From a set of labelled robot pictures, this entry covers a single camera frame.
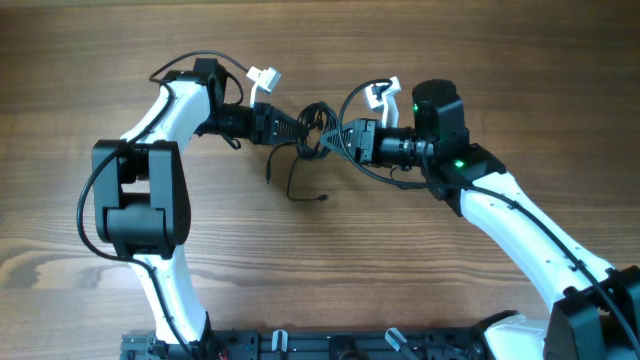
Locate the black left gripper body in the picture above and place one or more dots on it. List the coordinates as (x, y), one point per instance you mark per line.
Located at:
(261, 123)

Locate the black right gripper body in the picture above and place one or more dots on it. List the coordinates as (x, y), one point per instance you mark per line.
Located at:
(366, 141)

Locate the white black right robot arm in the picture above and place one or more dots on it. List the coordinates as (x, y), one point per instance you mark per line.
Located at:
(593, 306)

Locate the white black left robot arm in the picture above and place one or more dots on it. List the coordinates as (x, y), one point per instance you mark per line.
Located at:
(141, 200)

